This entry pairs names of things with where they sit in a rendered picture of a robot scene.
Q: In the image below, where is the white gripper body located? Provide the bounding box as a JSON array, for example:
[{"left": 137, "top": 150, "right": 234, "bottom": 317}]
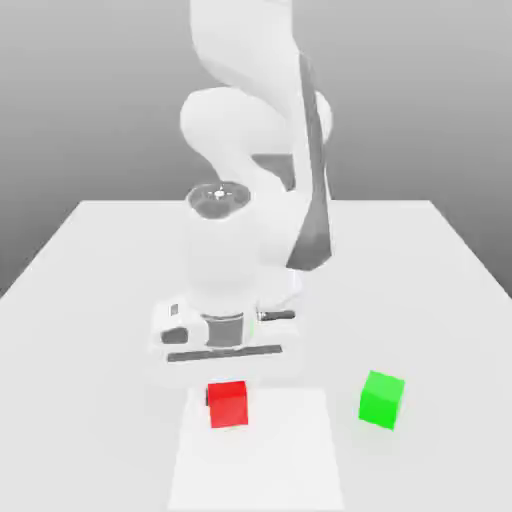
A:
[{"left": 146, "top": 336, "right": 302, "bottom": 388}]

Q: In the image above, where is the small red cube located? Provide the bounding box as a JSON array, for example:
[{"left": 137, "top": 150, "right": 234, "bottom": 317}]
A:
[{"left": 206, "top": 380, "right": 250, "bottom": 430}]

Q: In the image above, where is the small green cube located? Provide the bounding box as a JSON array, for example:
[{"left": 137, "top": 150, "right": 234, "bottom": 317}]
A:
[{"left": 358, "top": 370, "right": 406, "bottom": 431}]

